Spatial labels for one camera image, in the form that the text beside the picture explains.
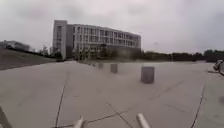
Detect grey concrete bollard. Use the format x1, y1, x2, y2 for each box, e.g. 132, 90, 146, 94
110, 63, 119, 75
140, 65, 156, 85
97, 62, 105, 70

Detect cluster of small trees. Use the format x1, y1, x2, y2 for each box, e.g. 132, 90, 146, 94
71, 44, 142, 63

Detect grey concrete slab pavement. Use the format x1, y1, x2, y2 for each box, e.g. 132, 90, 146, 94
0, 60, 224, 128

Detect large grey multi-storey building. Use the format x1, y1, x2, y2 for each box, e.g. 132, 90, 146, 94
52, 19, 142, 61

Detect robot's own part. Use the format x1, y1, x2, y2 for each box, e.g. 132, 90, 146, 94
135, 112, 152, 128
72, 116, 85, 128

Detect row of dark trees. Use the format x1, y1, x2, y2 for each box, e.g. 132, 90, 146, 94
141, 49, 224, 63

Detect dark grassy bank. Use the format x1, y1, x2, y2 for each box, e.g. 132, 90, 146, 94
0, 47, 58, 71

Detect low distant building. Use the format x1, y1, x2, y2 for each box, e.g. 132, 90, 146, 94
0, 39, 32, 52

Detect vehicle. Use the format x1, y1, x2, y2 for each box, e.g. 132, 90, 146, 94
213, 59, 224, 72

